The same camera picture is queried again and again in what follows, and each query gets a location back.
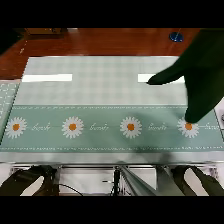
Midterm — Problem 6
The black cable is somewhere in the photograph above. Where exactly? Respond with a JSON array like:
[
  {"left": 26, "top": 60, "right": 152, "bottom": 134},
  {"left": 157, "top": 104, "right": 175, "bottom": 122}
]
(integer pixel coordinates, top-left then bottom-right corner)
[{"left": 57, "top": 183, "right": 85, "bottom": 197}]

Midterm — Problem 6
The blue round floor marker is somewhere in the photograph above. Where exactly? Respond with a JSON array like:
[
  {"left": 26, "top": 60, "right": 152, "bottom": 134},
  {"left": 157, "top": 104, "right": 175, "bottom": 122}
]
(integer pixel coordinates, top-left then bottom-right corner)
[{"left": 168, "top": 31, "right": 185, "bottom": 43}]

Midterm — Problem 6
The dark green T-shirt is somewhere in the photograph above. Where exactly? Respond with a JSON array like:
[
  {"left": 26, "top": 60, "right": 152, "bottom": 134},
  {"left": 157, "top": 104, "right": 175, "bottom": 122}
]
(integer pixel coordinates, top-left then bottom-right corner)
[{"left": 146, "top": 28, "right": 224, "bottom": 125}]

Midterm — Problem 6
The wooden cabinet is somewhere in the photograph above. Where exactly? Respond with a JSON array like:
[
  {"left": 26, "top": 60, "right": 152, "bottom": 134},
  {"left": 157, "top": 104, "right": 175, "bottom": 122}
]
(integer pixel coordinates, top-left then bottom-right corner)
[{"left": 24, "top": 28, "right": 68, "bottom": 38}]

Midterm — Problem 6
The silver frame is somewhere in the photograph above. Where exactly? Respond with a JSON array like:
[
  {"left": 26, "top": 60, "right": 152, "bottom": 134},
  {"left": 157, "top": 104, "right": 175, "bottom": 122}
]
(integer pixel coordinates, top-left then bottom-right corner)
[{"left": 0, "top": 151, "right": 224, "bottom": 197}]

